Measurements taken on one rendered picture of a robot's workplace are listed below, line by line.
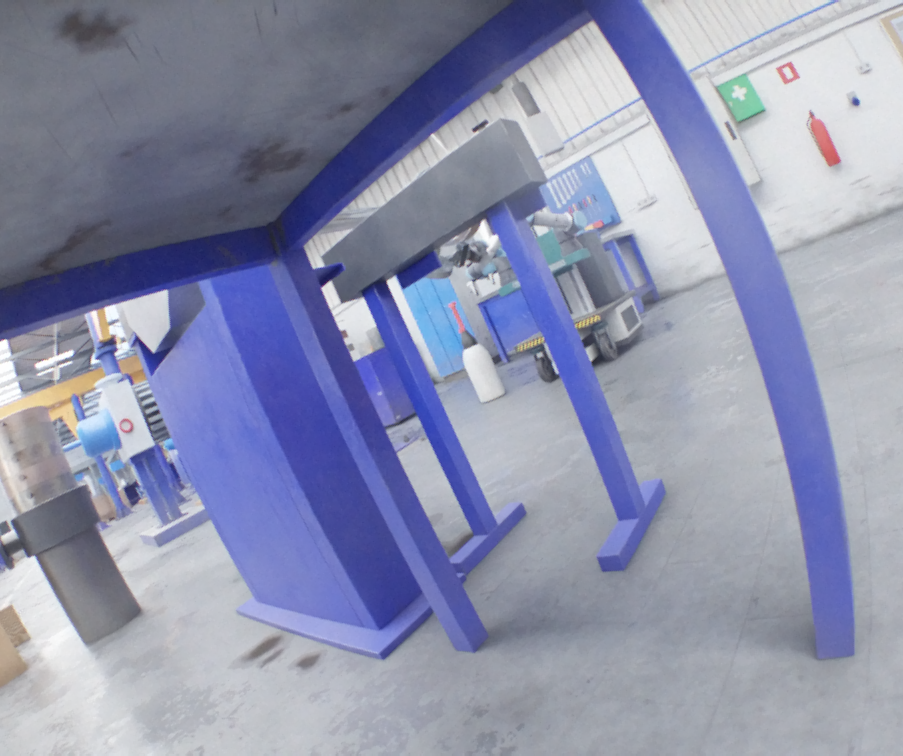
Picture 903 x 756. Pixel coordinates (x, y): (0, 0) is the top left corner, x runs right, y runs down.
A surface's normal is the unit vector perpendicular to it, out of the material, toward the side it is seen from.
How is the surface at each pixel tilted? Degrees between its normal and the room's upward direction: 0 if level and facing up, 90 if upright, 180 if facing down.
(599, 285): 90
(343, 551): 90
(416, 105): 90
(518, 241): 90
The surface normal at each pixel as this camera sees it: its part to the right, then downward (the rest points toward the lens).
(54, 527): 0.67, -0.25
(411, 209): -0.59, 0.32
